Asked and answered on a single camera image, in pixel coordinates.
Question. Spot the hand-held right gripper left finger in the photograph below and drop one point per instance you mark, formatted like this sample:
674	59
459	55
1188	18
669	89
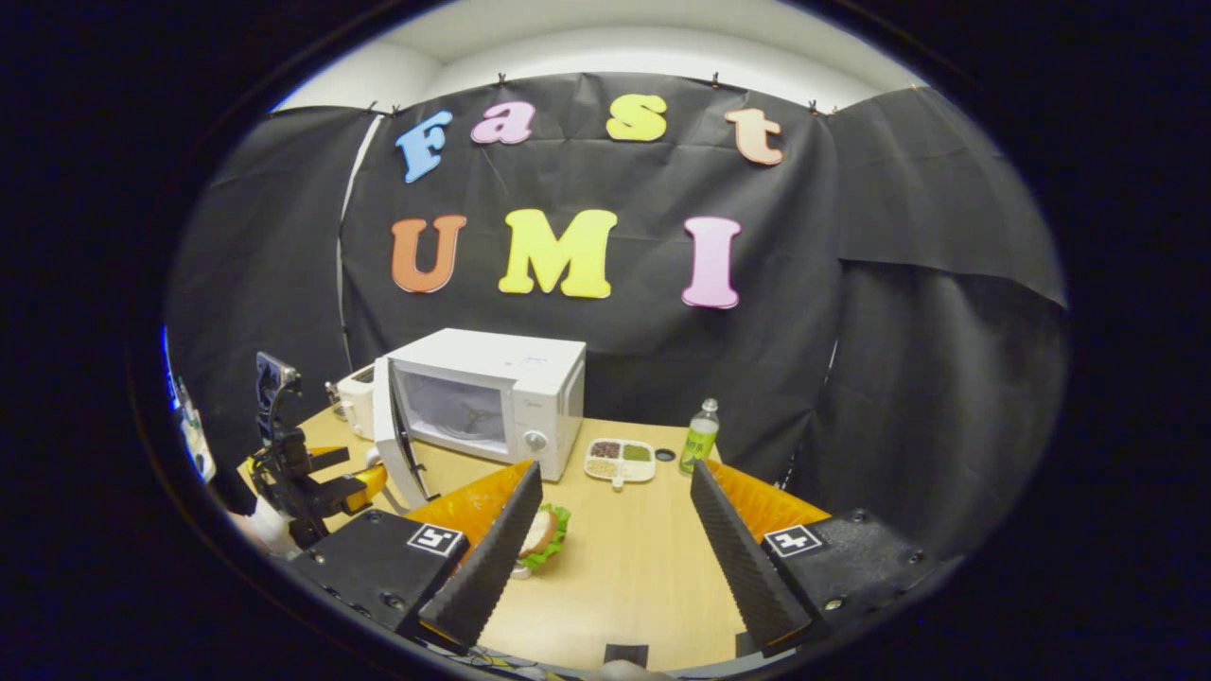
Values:
492	567

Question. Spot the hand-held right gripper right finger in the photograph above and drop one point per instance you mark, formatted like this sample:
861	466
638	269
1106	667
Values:
743	567

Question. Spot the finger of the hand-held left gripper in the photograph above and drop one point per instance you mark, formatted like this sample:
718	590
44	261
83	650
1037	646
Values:
326	459
364	487

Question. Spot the sandwich with lettuce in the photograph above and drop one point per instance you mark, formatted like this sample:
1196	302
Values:
539	534

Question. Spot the white microwave oven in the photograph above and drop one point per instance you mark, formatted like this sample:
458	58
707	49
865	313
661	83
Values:
511	388

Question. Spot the white toaster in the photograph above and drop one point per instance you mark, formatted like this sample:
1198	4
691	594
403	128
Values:
358	402

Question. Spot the green drink bottle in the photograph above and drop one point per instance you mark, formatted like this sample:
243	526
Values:
699	440

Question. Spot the white divided grain dish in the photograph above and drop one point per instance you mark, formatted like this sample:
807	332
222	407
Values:
620	459

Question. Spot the black backdrop cloth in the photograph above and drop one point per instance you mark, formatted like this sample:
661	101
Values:
662	236

